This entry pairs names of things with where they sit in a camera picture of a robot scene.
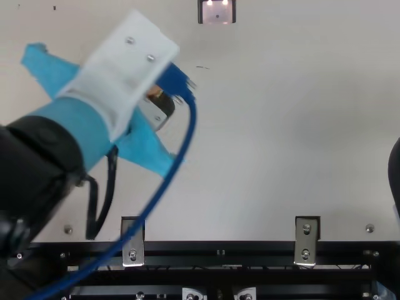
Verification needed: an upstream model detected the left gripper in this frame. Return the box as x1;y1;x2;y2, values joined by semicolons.
19;42;189;181

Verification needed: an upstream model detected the small square scanner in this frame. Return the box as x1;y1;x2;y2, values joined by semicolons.
197;0;237;26

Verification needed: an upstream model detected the black cable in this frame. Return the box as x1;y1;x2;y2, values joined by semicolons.
83;174;100;241
92;145;120;236

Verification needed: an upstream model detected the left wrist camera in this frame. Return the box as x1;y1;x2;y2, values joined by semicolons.
57;8;181;144

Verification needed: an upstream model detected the blue cable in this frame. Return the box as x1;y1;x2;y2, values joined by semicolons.
22;61;198;300

